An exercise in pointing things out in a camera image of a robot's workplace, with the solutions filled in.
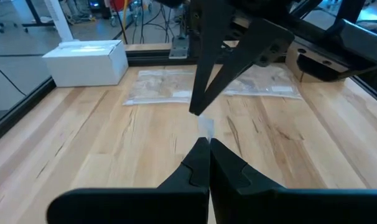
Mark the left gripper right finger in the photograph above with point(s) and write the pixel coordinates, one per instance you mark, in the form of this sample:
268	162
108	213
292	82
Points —
269	208

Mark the white post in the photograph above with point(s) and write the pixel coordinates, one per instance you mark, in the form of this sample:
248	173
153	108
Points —
59	21

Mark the white cardboard box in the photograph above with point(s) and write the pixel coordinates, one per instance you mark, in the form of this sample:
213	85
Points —
86	65

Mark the clear plastic zip bag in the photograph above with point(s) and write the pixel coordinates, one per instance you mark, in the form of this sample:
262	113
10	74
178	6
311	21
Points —
157	87
269	84
205	127

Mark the silver mounting bracket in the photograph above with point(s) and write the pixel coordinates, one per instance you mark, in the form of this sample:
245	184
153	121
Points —
179	49

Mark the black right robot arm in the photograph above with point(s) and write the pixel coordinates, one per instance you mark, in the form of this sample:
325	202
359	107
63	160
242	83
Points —
356	40

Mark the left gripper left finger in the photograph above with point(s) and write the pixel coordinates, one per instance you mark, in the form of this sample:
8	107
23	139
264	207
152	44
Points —
176	205

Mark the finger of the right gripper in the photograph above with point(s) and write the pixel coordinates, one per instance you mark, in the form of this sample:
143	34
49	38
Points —
207	56
254	46

